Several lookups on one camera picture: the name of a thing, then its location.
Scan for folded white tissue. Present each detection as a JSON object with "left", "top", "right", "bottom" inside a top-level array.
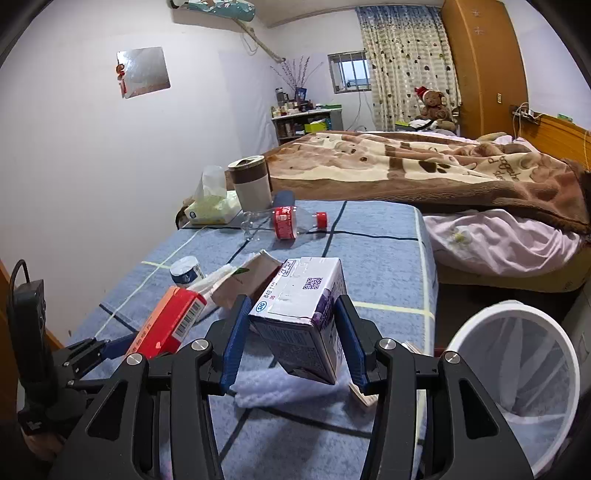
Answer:
[{"left": 232, "top": 362, "right": 370, "bottom": 409}]

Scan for brown paper bag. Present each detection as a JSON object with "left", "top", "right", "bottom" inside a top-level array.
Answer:
[{"left": 210, "top": 250, "right": 283, "bottom": 310}]

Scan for tissue pack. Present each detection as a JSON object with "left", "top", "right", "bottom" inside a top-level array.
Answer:
[{"left": 184, "top": 165, "right": 242, "bottom": 226}]

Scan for wooden bed frame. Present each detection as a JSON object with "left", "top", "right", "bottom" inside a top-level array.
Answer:
[{"left": 434, "top": 265, "right": 587, "bottom": 294}]

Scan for white bin with mesh liner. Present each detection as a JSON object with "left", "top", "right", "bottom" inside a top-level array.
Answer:
[{"left": 444, "top": 300, "right": 580, "bottom": 478}]

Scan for silver square wall sheet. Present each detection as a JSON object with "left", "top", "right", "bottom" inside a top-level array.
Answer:
[{"left": 116, "top": 46, "right": 171, "bottom": 99}]

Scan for bed with brown blanket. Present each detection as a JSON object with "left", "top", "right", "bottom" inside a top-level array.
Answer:
[{"left": 259, "top": 130, "right": 591, "bottom": 234}]

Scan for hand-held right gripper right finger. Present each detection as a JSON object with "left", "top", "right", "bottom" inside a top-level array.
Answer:
[{"left": 335, "top": 295, "right": 534, "bottom": 480}]

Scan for clear plastic bottle red label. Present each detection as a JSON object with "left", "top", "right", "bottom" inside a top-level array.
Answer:
[{"left": 240, "top": 205, "right": 328, "bottom": 244}]

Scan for wooden wardrobe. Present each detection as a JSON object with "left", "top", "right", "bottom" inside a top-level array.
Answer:
[{"left": 441, "top": 0, "right": 529, "bottom": 139}]

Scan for brown teddy bear red hat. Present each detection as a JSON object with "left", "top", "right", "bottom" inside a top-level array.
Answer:
[{"left": 414, "top": 85, "right": 455, "bottom": 130}]

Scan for purple flower branches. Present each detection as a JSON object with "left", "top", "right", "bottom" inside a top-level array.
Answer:
[{"left": 270, "top": 55, "right": 324, "bottom": 100}]

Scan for small white bottle blue label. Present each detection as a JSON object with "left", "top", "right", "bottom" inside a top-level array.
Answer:
[{"left": 169, "top": 256, "right": 205, "bottom": 285}]

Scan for power strip with plugs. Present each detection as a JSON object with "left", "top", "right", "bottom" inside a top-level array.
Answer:
[{"left": 510, "top": 104, "right": 541, "bottom": 123}]

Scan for purple milk carton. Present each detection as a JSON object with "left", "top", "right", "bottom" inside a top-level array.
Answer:
[{"left": 248, "top": 257, "right": 348, "bottom": 385}]

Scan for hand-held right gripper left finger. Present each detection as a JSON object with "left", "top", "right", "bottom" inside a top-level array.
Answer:
[{"left": 48, "top": 294, "right": 252, "bottom": 480}]

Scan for red cardboard box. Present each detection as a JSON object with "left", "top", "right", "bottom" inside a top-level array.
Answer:
[{"left": 126, "top": 285, "right": 207, "bottom": 360}]

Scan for air conditioner with cover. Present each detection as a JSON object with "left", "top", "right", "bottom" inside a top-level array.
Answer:
[{"left": 168, "top": 0, "right": 257, "bottom": 24}]

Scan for barred window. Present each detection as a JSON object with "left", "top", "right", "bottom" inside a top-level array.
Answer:
[{"left": 328, "top": 50, "right": 372, "bottom": 93}]

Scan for pink bedsheet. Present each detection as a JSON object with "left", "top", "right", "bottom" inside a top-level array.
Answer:
[{"left": 422, "top": 209, "right": 581, "bottom": 278}]

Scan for cluttered white shelf desk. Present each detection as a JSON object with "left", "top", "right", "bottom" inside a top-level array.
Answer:
[{"left": 271, "top": 108, "right": 345, "bottom": 147}]

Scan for patterned curtain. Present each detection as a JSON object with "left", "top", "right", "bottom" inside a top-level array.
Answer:
[{"left": 356, "top": 6, "right": 462, "bottom": 132}]

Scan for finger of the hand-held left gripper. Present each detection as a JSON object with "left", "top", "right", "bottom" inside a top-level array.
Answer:
[{"left": 59, "top": 333, "right": 139, "bottom": 372}]

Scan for white wall pipe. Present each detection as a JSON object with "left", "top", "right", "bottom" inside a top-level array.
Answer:
[{"left": 240, "top": 21, "right": 287, "bottom": 63}]

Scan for white box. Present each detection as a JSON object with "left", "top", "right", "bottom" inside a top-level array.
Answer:
[{"left": 228, "top": 155, "right": 273, "bottom": 213}]

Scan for wooden headboard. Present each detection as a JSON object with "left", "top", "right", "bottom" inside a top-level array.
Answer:
[{"left": 510, "top": 113, "right": 591, "bottom": 176}]

